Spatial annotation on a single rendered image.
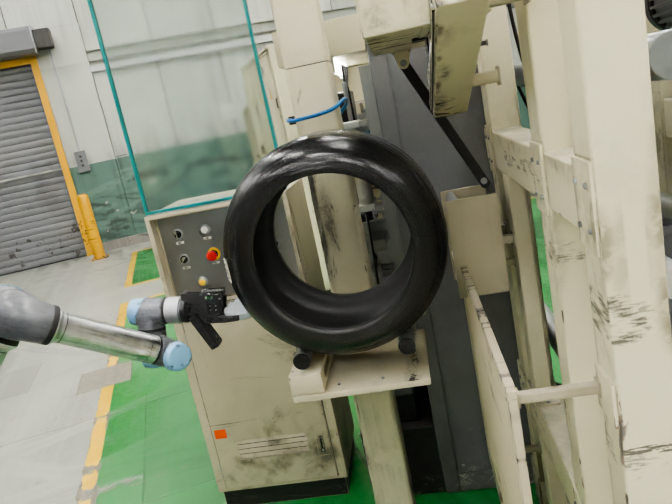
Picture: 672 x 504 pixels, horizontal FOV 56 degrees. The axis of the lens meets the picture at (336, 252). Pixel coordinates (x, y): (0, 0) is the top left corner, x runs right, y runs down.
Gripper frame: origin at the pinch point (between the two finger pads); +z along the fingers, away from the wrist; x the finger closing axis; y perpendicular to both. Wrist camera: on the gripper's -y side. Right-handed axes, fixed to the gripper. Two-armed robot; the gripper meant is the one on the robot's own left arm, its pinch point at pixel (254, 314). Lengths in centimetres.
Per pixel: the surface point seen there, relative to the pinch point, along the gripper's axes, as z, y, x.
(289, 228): 0, 11, 62
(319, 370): 17.9, -13.6, -7.6
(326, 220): 18.1, 20.0, 27.9
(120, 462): -108, -116, 112
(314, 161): 21.5, 41.8, -11.7
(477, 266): 63, 5, 21
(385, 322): 36.2, 0.8, -11.5
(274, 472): -15, -89, 62
